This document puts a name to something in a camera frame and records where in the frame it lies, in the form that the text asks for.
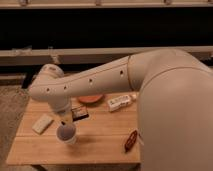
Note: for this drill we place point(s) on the brown oblong object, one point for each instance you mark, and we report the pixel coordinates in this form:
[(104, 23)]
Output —
[(130, 141)]

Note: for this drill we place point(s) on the orange bowl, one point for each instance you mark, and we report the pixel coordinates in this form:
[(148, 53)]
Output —
[(90, 99)]

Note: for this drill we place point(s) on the wooden table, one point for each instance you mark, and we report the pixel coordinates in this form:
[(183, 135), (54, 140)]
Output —
[(100, 138)]

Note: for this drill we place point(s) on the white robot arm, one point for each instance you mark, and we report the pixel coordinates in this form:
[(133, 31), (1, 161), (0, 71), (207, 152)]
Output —
[(175, 103)]

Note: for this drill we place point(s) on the white glue bottle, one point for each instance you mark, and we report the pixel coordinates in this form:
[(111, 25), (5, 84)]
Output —
[(121, 101)]

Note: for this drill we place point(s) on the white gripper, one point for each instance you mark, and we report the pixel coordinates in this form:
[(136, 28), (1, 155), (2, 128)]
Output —
[(65, 117)]

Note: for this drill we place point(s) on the white sponge block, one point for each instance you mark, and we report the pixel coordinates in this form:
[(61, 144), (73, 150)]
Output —
[(42, 124)]

